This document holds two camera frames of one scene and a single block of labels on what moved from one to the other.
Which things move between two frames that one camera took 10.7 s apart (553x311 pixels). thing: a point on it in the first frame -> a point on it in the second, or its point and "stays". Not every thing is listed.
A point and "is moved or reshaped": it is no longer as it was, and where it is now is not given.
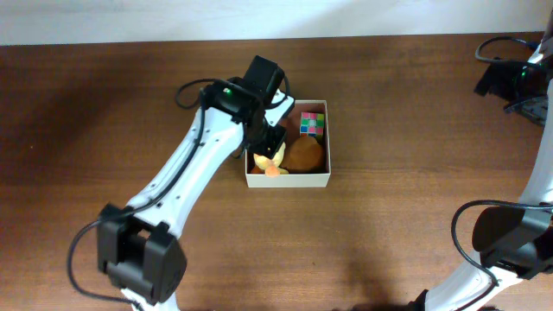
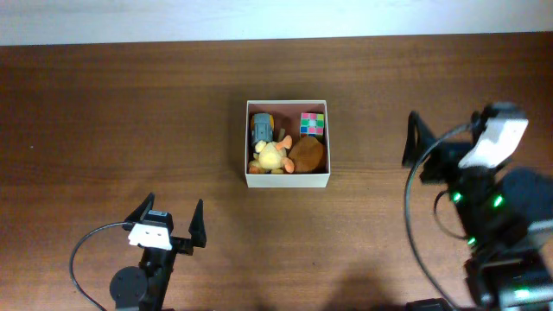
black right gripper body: x=520 y=88 -> x=443 y=162
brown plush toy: x=305 y=154 stays
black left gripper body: x=264 y=136 -> x=180 y=244
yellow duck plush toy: x=272 y=167 is moved or reshaped
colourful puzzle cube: x=312 y=124 stays
